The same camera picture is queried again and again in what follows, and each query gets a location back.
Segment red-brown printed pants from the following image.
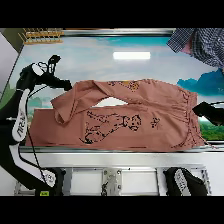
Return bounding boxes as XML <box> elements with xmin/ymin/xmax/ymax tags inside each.
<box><xmin>25</xmin><ymin>78</ymin><xmax>210</xmax><ymax>153</ymax></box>

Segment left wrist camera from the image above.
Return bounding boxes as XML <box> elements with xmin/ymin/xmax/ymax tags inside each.
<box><xmin>45</xmin><ymin>54</ymin><xmax>63</xmax><ymax>76</ymax></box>

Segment checked shirt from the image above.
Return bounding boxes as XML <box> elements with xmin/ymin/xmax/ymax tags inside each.
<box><xmin>166</xmin><ymin>28</ymin><xmax>224</xmax><ymax>73</ymax></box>

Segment black cable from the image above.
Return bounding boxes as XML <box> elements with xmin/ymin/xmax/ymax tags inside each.
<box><xmin>25</xmin><ymin>83</ymin><xmax>48</xmax><ymax>183</ymax></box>

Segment brown clothes hanger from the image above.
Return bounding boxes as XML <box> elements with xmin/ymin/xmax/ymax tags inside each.
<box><xmin>17</xmin><ymin>28</ymin><xmax>65</xmax><ymax>46</ymax></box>

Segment silver frame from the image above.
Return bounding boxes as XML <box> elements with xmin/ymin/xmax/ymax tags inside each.
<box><xmin>0</xmin><ymin>28</ymin><xmax>224</xmax><ymax>197</ymax></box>

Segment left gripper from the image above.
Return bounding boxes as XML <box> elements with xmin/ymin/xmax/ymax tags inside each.
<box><xmin>46</xmin><ymin>75</ymin><xmax>74</xmax><ymax>92</ymax></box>

